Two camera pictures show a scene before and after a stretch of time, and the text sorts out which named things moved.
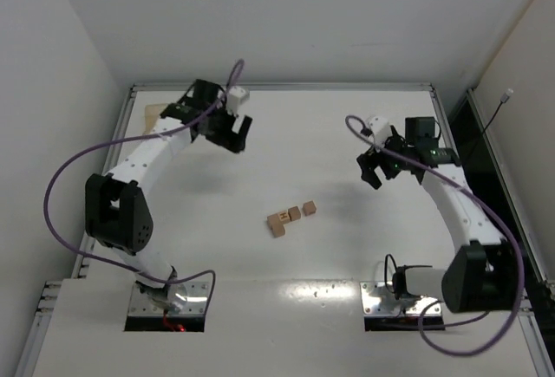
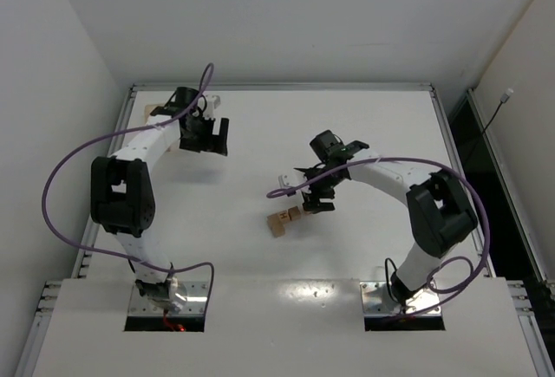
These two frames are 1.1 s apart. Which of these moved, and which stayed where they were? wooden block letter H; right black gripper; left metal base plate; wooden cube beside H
Moved: right black gripper
Stayed: wooden block letter H; wooden cube beside H; left metal base plate
